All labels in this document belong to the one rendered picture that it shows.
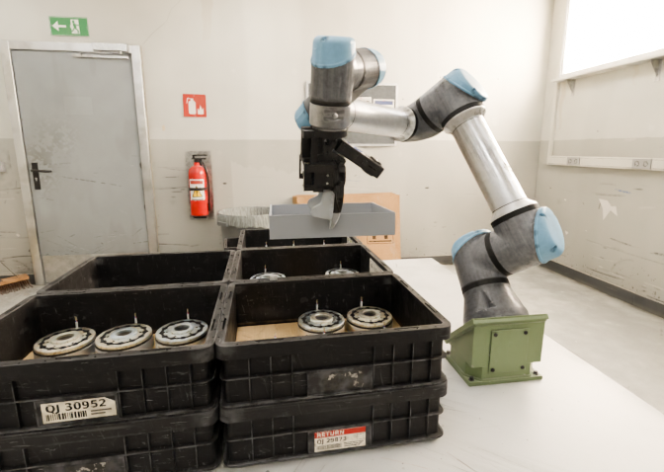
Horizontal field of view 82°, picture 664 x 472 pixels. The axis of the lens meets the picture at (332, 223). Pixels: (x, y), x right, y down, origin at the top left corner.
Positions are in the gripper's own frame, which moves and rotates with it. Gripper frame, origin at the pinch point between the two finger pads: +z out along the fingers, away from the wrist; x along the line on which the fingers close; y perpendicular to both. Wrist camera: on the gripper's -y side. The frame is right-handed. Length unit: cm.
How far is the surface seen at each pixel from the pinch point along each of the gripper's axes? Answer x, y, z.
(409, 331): 25.8, -7.9, 8.0
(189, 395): 25.8, 28.0, 16.4
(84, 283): -23, 61, 27
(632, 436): 38, -51, 28
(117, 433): 28, 39, 20
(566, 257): -194, -286, 151
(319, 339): 25.2, 7.3, 8.0
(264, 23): -324, -4, -36
